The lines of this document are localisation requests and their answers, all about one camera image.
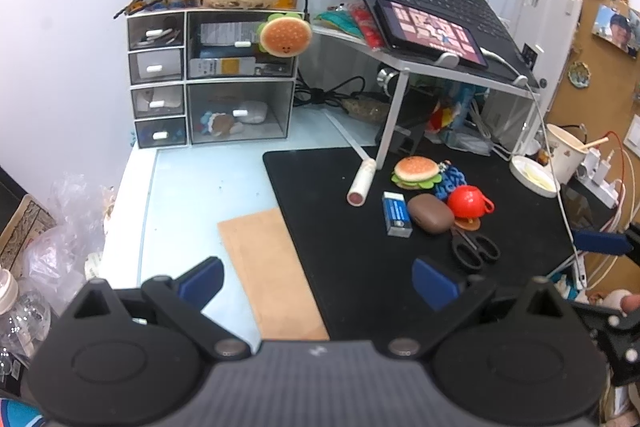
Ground red snack packet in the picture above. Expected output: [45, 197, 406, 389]
[347, 2, 383, 48]

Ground white bottle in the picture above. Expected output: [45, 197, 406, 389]
[0, 269, 20, 313]

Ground white power strip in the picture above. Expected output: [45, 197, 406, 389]
[575, 147, 626, 210]

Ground blue and white eraser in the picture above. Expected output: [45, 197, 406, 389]
[381, 192, 414, 238]

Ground red round toy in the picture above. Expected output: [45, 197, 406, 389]
[446, 185, 496, 223]

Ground green snack packet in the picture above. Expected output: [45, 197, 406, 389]
[315, 4, 363, 38]

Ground blue knitted charm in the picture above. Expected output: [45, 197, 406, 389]
[434, 161, 468, 202]

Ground smiling hamburger plush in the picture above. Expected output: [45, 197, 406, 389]
[258, 12, 313, 58]

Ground round decorated badge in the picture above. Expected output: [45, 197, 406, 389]
[567, 61, 592, 88]

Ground white shallow dish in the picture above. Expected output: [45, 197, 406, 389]
[509, 155, 561, 198]

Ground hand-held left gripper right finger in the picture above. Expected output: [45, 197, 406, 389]
[389, 257, 576, 360]

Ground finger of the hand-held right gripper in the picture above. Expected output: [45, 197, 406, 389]
[574, 222, 640, 265]

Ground large drawer with plush toys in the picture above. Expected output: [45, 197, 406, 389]
[187, 82, 293, 144]

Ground black cable bundle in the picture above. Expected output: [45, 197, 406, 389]
[295, 76, 368, 108]

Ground silver and black speaker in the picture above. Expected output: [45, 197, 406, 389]
[377, 67, 401, 95]

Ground wooden stirring stick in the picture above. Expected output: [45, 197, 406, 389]
[575, 134, 608, 155]

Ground small drawer with cable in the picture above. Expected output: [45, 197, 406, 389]
[127, 14, 185, 50]

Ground hamburger toy with lettuce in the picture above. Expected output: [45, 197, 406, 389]
[391, 156, 443, 191]

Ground cork board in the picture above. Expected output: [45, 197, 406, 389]
[547, 0, 640, 288]

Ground clear plastic bags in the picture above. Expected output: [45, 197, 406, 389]
[0, 174, 118, 388]

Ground small empty clear drawer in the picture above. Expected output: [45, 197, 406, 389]
[129, 49, 185, 84]

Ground patterned box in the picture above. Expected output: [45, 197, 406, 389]
[0, 194, 57, 273]

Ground large drawer with papers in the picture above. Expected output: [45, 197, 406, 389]
[187, 12, 299, 80]

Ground white laptop stand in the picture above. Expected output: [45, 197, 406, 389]
[307, 19, 543, 170]

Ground brown speckled packet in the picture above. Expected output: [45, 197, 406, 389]
[342, 92, 391, 124]

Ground black desk mat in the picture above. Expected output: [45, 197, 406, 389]
[262, 146, 576, 342]

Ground clear bag under stand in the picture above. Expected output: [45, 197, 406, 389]
[440, 127, 493, 156]

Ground small drawer with blue bits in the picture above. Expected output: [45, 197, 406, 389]
[134, 117, 188, 148]

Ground white box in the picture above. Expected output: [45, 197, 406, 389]
[482, 0, 583, 152]

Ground white roller rod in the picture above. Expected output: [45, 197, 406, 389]
[324, 109, 378, 208]

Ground black tablet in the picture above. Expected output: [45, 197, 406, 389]
[374, 0, 490, 68]

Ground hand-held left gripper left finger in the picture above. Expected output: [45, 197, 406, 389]
[60, 256, 251, 360]

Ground pinned photo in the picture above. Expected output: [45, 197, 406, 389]
[592, 4, 640, 58]

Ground white paper cup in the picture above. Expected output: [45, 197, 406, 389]
[545, 123, 588, 185]

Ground black scissors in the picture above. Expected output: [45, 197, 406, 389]
[450, 217, 501, 271]

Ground white desktop drawer cabinet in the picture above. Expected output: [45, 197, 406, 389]
[125, 8, 301, 149]

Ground small drawer with paper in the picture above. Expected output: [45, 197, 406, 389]
[131, 85, 186, 116]

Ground brown oval case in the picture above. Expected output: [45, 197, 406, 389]
[407, 193, 456, 235]

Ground orange cable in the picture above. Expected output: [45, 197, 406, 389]
[597, 132, 640, 278]

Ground blue and brown plush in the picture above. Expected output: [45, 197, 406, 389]
[199, 109, 246, 138]

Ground white cable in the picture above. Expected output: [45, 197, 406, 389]
[480, 48, 588, 288]

